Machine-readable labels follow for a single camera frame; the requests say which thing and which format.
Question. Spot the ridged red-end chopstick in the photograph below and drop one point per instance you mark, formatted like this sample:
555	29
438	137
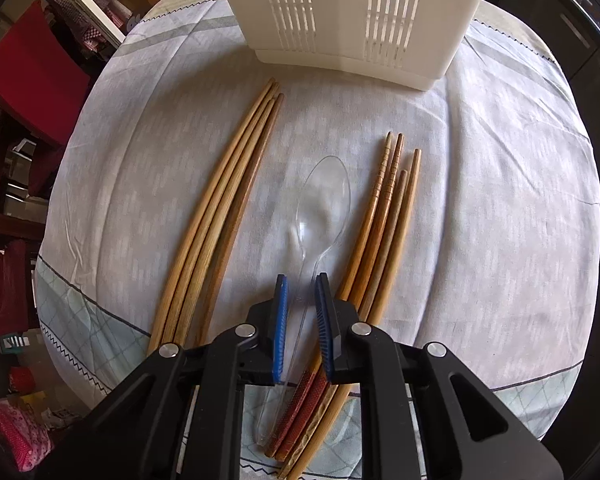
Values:
380	229

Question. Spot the long light wooden chopstick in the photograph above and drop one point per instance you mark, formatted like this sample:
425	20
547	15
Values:
184	262

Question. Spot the ridged brown chopstick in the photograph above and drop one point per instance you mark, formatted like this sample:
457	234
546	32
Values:
365	229

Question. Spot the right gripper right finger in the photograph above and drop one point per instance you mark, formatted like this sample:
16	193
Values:
359	353

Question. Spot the clear plastic spoon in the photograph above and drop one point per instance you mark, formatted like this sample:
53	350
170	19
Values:
322	213

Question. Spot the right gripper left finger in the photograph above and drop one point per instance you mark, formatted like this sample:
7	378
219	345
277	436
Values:
199	422

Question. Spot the grey patterned tablecloth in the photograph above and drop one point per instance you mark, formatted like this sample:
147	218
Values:
501	259

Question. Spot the white slotted utensil holder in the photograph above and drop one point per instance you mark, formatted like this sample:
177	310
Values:
407	42

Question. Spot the long tan wooden chopstick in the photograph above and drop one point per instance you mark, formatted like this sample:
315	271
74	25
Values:
196	282

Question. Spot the short brown chopstick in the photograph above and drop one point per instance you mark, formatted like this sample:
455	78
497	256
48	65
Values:
314	383

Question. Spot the red upholstered chair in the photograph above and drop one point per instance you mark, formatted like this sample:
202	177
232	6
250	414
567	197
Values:
40	85

